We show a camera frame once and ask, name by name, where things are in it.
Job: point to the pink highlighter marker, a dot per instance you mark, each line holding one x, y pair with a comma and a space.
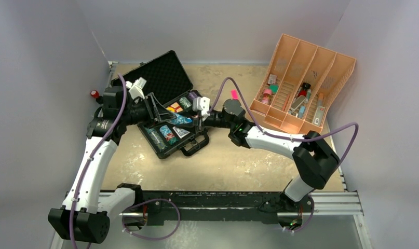
234, 95

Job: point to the light blue red chip stack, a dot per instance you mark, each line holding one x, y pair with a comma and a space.
168, 135

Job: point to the peach plastic desk organizer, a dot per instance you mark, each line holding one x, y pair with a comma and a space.
293, 62

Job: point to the red black item in organizer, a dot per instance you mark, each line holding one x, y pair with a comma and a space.
302, 90

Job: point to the blue playing card deck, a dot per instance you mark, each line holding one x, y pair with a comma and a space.
181, 133

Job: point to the red emergency stop button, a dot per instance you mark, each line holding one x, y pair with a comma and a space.
97, 96

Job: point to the purple chip stack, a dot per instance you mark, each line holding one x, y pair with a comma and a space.
192, 96

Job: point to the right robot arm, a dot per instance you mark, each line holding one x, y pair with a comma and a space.
314, 159

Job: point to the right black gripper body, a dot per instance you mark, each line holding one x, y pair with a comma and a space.
198, 124

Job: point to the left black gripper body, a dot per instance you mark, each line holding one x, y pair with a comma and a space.
153, 111

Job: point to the green white chip stack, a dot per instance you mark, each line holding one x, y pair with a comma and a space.
185, 102

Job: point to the red Texas Hold'em card box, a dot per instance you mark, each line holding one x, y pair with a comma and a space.
175, 107

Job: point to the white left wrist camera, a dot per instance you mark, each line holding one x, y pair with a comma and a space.
137, 87

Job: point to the pink cup in organizer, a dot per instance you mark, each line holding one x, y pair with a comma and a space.
266, 96

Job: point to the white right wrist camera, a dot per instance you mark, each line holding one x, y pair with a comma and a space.
201, 105

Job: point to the green chip stack in case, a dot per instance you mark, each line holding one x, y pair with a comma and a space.
157, 140

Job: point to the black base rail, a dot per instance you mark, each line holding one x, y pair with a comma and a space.
157, 206

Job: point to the black poker set case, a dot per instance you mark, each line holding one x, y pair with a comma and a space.
168, 81

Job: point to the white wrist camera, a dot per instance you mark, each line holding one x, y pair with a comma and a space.
137, 87
201, 105

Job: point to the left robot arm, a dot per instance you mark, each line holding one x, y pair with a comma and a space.
82, 217

